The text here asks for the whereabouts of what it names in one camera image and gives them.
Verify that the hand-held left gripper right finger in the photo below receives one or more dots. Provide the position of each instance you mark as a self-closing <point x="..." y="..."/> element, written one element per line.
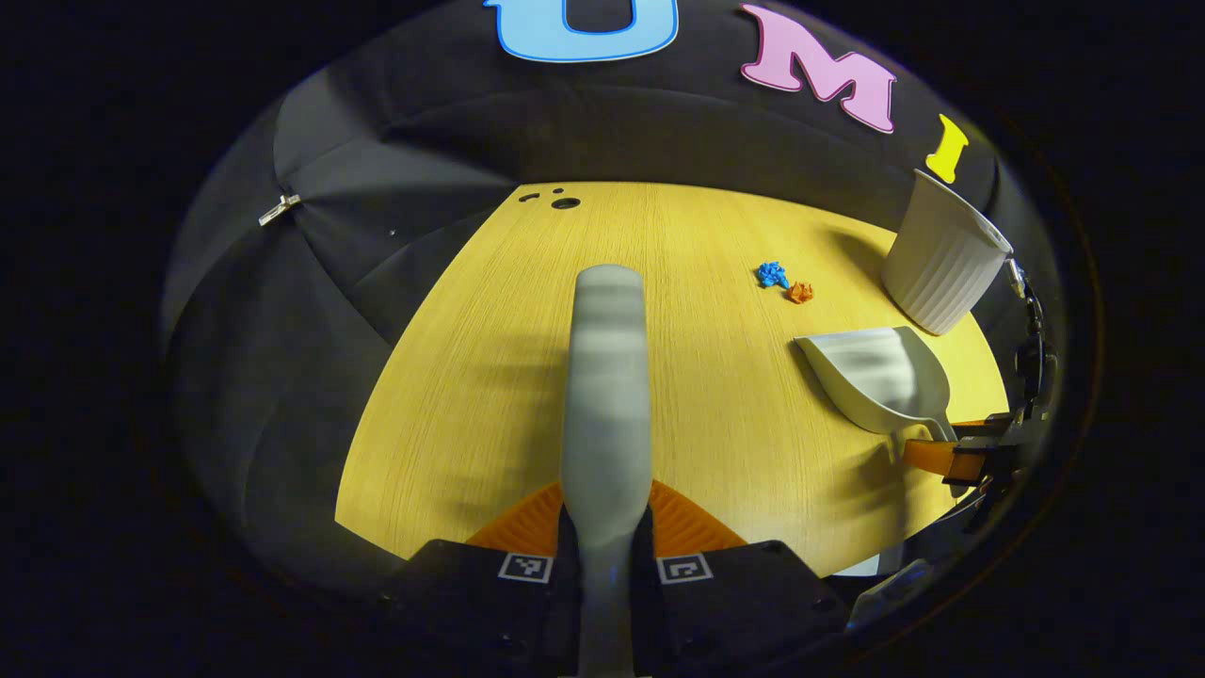
<point x="644" y="612"/>

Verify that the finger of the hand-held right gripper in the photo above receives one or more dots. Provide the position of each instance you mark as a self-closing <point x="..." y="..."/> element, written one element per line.
<point x="979" y="461"/>

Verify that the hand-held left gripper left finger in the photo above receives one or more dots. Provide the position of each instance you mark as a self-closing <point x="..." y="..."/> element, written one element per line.
<point x="567" y="612"/>

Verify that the white plastic dustpan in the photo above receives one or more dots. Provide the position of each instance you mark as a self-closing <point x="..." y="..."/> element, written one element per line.
<point x="875" y="377"/>

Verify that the white ribbed garbage bin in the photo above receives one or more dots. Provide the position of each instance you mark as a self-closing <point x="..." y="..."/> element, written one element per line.
<point x="937" y="273"/>

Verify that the orange paper scrap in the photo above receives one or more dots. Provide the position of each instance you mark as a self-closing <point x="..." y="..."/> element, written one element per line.
<point x="800" y="292"/>

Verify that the blue paper scrap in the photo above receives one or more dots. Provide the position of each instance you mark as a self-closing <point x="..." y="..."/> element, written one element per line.
<point x="774" y="274"/>

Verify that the wooden desktop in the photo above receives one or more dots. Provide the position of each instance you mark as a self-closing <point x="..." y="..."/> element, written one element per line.
<point x="734" y="424"/>

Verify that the black backdrop cloth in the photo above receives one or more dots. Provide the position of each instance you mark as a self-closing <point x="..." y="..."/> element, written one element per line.
<point x="424" y="141"/>

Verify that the silver metal clip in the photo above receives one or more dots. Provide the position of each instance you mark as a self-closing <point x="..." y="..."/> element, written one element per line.
<point x="280" y="209"/>

